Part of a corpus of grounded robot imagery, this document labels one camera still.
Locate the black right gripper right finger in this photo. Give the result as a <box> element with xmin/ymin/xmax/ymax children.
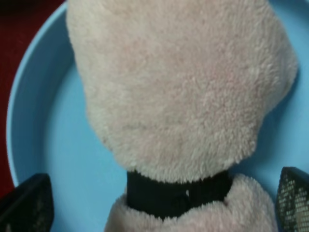
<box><xmin>276</xmin><ymin>167</ymin><xmax>309</xmax><ymax>232</ymax></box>

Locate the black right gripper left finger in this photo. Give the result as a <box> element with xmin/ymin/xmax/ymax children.
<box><xmin>0</xmin><ymin>173</ymin><xmax>54</xmax><ymax>232</ymax></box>

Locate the blue plastic plate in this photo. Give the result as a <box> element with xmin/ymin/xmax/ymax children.
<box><xmin>6</xmin><ymin>0</ymin><xmax>309</xmax><ymax>232</ymax></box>

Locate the pink towel black band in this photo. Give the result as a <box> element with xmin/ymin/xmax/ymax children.
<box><xmin>66</xmin><ymin>0</ymin><xmax>298</xmax><ymax>232</ymax></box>

